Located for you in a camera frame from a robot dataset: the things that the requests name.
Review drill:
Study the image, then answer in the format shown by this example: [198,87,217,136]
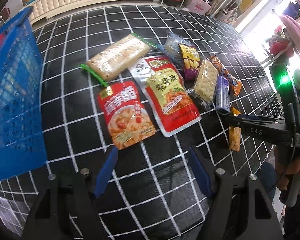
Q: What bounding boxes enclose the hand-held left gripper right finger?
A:
[189,145,285,240]

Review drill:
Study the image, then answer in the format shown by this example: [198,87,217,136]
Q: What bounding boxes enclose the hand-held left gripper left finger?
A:
[21,145,119,240]

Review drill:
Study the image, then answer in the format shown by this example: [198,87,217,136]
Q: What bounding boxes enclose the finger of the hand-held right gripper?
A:
[234,114,286,125]
[222,116,294,145]

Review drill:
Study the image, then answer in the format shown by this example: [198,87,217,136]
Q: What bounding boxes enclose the orange and yellow snack packet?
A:
[229,107,242,152]

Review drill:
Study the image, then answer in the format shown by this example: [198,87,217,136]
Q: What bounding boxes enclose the orange striped snack packet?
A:
[209,56,242,97]

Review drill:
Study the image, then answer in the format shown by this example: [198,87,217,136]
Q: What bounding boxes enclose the purple snack packet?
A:
[215,76,230,115]

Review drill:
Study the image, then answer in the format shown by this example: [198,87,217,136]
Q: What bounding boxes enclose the red pouch with bowl picture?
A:
[97,81,157,150]

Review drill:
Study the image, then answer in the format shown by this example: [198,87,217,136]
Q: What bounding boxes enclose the clear square cracker pack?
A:
[187,57,219,110]

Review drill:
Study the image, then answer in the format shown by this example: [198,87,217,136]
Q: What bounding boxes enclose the yellow and red pouch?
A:
[142,70,202,138]

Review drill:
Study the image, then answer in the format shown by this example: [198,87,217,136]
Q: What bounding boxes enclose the purple and yellow chip packet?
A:
[178,43,200,80]

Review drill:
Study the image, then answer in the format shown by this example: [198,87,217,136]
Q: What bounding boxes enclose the white and red cat pouch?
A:
[129,55,184,90]

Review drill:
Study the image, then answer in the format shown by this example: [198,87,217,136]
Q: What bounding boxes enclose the clear blue-edged snack packet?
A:
[157,31,190,68]

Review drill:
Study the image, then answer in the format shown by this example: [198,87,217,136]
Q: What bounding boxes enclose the large green-ended cracker pack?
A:
[80,32,158,88]

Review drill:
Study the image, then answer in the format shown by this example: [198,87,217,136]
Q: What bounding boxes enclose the blue plastic mesh basket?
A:
[0,6,48,201]

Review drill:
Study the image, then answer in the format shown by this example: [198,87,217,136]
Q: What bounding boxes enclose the person's right hand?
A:
[273,145,300,196]

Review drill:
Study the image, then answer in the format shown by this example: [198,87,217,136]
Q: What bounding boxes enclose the person's leg in jeans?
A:
[259,162,278,207]

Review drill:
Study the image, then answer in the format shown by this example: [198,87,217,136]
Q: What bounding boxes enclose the red hanging garment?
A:
[268,33,291,55]

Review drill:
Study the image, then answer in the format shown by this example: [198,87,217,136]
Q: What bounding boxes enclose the pink hanging cloth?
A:
[277,14,300,58]

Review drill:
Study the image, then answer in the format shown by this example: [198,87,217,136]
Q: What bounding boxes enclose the pink gift bag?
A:
[187,0,212,15]

